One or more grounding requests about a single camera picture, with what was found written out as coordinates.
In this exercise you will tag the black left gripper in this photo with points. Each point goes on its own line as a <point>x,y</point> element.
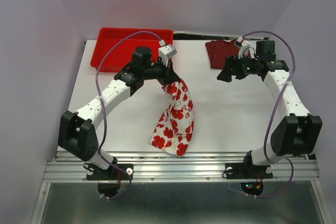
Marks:
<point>168,75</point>

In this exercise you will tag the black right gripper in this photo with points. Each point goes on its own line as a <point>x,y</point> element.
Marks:
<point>232,66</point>

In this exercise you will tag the dark red polka-dot skirt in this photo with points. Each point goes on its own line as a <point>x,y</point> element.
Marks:
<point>219,50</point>

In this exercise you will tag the white red floral skirt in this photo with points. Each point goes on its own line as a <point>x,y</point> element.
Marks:
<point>174,129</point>

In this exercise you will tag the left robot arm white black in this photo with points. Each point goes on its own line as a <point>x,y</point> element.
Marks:
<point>77,131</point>

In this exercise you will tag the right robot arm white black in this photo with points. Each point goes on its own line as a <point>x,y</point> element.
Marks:
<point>298,130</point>

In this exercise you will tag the red plastic bin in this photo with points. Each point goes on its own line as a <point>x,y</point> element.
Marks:
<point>118,44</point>

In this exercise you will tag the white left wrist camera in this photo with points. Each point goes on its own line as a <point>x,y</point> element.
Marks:
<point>166,52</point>

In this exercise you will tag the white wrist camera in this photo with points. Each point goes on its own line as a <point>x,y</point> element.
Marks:
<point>243,45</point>
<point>166,52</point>

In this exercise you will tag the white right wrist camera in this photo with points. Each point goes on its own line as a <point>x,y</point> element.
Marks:
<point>243,45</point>

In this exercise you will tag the aluminium frame rail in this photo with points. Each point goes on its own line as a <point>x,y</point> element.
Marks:
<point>157,167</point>

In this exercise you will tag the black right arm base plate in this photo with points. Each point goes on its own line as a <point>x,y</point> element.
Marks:
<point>241,171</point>

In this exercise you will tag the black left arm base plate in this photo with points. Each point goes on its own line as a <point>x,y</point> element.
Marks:
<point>94,173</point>

